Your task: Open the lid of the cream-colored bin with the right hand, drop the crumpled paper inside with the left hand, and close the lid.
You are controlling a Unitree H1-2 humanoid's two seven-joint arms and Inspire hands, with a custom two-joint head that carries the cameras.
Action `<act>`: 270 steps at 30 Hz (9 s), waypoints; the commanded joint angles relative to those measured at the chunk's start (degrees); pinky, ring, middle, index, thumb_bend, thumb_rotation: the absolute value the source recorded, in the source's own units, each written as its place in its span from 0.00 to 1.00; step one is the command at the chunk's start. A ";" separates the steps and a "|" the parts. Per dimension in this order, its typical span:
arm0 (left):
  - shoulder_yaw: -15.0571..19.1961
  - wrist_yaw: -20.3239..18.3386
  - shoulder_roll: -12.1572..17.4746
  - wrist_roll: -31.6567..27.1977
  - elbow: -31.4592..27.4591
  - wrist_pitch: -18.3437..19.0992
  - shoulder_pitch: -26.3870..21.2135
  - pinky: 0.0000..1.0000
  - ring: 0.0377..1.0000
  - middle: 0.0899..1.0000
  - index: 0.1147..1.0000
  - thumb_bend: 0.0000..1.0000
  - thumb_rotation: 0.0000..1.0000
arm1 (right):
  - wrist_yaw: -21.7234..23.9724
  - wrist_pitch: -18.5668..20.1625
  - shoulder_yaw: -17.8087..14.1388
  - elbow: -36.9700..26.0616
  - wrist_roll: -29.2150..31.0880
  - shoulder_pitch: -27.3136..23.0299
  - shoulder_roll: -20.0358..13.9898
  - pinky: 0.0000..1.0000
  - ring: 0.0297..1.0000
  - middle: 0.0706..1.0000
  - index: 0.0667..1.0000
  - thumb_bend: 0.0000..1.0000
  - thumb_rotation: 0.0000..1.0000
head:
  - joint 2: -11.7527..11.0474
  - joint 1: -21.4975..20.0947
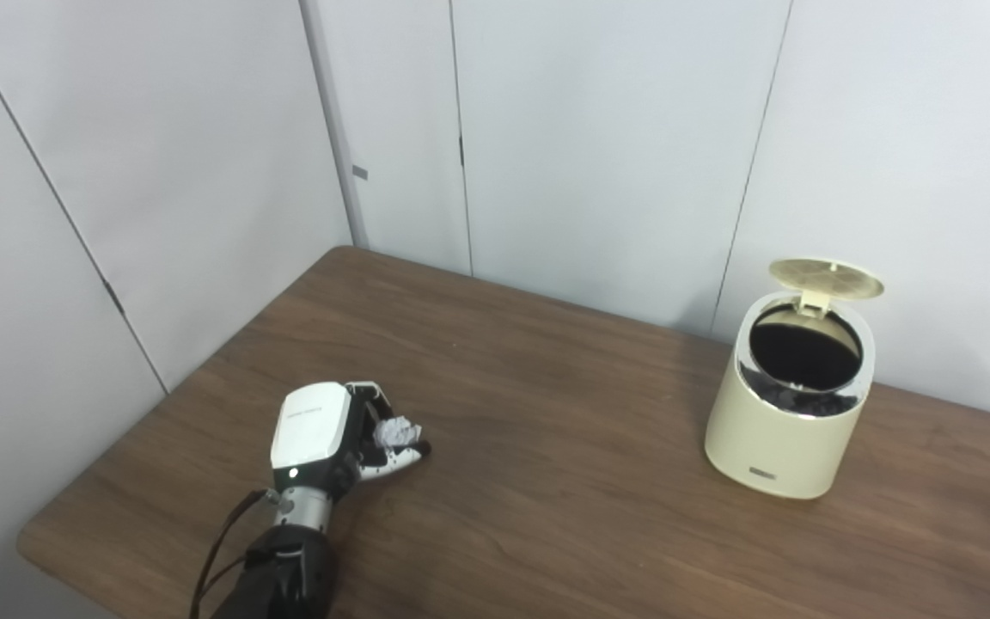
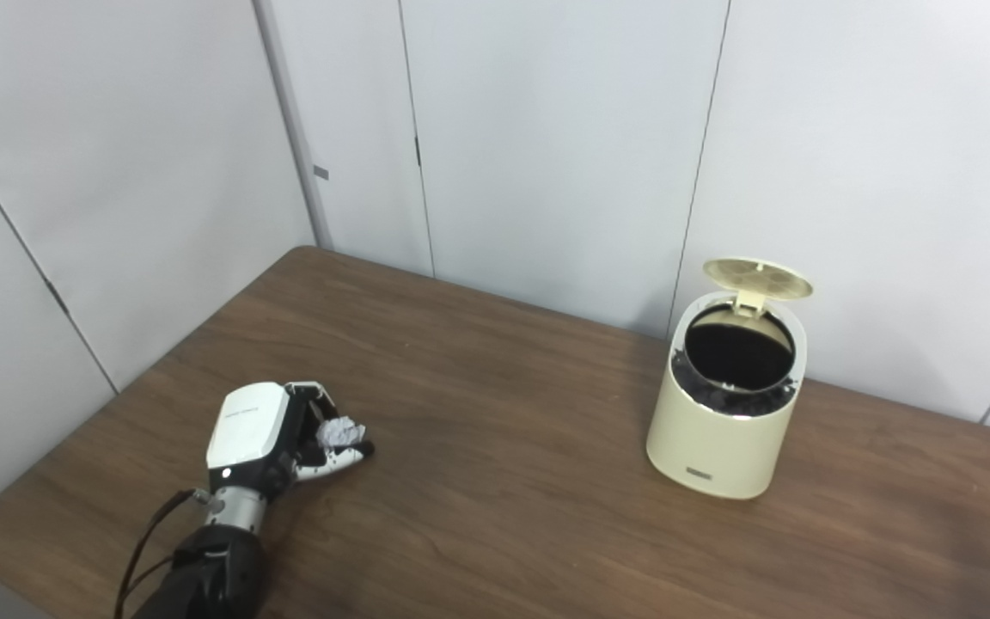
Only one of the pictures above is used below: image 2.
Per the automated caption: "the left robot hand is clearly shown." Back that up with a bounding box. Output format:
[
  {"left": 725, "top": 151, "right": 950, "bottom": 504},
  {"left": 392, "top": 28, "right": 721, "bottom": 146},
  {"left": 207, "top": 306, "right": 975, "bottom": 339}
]
[{"left": 205, "top": 381, "right": 376, "bottom": 495}]

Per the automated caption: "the white paper ball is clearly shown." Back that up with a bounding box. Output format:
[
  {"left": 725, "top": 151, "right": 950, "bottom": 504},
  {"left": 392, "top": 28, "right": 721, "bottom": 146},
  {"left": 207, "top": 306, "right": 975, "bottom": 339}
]
[{"left": 317, "top": 417, "right": 367, "bottom": 450}]

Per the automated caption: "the cream-colored bin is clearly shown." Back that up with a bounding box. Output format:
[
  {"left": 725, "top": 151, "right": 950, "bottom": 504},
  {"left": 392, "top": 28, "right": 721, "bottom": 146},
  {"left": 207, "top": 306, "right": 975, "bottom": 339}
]
[{"left": 645, "top": 258, "right": 814, "bottom": 500}]

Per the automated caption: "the thin black left arm wire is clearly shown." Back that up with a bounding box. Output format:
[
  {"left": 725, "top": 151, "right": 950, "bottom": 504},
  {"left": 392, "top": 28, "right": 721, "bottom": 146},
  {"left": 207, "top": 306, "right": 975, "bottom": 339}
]
[{"left": 121, "top": 550, "right": 178, "bottom": 596}]

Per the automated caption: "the grey wall corner post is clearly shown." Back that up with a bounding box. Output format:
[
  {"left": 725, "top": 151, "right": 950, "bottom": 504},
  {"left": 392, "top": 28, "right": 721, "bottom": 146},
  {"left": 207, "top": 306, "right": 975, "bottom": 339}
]
[{"left": 252, "top": 0, "right": 334, "bottom": 252}]

